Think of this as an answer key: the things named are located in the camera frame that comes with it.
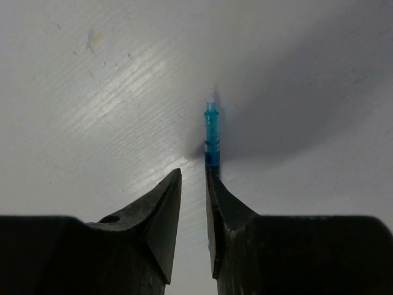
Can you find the light blue pen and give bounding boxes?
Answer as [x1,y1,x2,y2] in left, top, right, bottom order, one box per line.
[202,87,222,251]

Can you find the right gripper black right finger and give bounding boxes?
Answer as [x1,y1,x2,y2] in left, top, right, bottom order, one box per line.
[206,168,392,294]

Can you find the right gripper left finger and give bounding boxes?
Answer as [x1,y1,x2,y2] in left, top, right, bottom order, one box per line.
[1,169,182,294]

